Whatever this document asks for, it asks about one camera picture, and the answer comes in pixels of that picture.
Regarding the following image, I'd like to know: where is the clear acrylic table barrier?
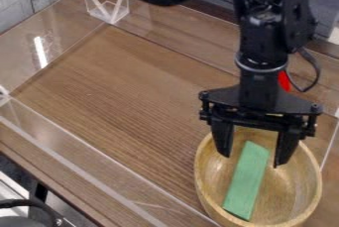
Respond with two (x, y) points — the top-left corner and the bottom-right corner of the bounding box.
(0, 0), (339, 227)

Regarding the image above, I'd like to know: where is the light wooden bowl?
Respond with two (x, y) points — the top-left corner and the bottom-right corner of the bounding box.
(193, 128), (321, 227)

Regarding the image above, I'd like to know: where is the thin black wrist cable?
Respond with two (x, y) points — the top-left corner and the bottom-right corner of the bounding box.
(284, 47), (321, 94)

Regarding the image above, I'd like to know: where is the green rectangular block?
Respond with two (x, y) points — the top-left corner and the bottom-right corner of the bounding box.
(222, 141), (269, 221)

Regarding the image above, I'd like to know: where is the red plush strawberry toy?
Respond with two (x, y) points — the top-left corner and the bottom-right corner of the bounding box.
(277, 71), (290, 92)

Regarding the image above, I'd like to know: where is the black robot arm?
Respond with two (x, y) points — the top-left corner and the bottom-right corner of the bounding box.
(141, 0), (321, 167)

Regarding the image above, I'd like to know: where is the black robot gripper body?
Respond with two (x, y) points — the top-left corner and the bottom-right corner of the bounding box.
(198, 71), (321, 139)

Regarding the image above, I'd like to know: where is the clear acrylic corner bracket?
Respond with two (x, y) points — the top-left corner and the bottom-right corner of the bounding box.
(83, 0), (129, 25)

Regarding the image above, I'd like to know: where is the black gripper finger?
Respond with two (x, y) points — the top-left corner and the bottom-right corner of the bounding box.
(272, 129), (300, 168)
(210, 119), (234, 158)

